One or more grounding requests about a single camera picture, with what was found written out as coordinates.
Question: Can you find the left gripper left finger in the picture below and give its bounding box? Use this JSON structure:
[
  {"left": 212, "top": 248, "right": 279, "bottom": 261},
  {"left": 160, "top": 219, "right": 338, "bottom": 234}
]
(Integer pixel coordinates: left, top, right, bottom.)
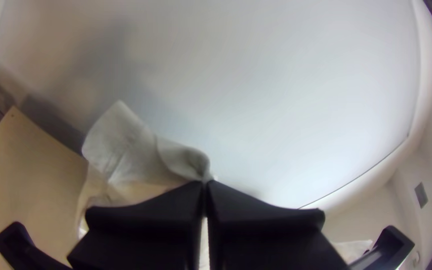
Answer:
[{"left": 67, "top": 181, "right": 205, "bottom": 270}]

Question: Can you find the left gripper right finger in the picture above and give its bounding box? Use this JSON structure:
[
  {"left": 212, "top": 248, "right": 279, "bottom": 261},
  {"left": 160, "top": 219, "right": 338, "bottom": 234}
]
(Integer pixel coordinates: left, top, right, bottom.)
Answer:
[{"left": 205, "top": 179, "right": 349, "bottom": 270}]

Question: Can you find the white t-shirt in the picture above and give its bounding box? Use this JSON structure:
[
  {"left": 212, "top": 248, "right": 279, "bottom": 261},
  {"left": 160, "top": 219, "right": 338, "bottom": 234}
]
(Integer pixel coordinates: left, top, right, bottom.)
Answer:
[{"left": 76, "top": 99, "right": 375, "bottom": 270}]

